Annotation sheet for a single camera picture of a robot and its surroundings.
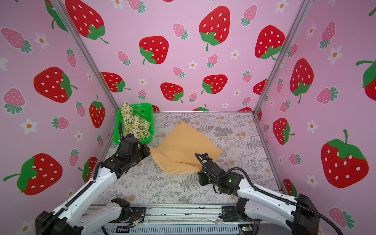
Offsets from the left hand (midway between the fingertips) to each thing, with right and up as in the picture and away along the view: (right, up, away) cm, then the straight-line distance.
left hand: (151, 147), depth 81 cm
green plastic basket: (-18, +25, +38) cm, 48 cm away
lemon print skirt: (-21, +13, +26) cm, 36 cm away
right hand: (+26, -15, -4) cm, 30 cm away
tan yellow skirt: (+14, -7, +10) cm, 18 cm away
